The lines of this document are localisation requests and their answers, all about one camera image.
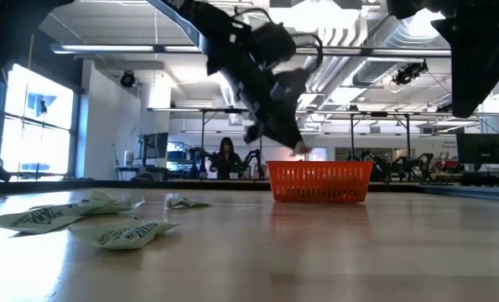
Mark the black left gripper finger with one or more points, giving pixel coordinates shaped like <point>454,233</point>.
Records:
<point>289,126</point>

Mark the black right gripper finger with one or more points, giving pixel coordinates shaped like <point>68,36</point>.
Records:
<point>475,63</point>

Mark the orange slotted plastic basket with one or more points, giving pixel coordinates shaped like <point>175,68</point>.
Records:
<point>320,164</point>

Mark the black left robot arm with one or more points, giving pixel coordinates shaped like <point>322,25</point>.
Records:
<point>215,29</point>

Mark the black background robot arm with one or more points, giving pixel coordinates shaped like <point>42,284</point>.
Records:
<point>253,161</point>
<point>421,161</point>
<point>199,161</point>
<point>368,161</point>

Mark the person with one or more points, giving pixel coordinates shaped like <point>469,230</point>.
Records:
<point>225,161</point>

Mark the black computer monitor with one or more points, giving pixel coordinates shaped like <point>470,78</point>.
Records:
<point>481,149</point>
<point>154,146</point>

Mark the long fluorescent ceiling light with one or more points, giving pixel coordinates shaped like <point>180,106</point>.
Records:
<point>106,48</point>
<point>358,52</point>

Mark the large bright window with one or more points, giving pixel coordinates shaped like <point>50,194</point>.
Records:
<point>43,138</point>

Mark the black background rig frame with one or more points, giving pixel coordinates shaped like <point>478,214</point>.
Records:
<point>203,142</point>
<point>352,142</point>

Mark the black ceiling camera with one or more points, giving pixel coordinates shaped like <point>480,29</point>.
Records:
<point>408,72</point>
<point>127,79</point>

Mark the silver ventilation duct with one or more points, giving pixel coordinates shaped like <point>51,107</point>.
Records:
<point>383,46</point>

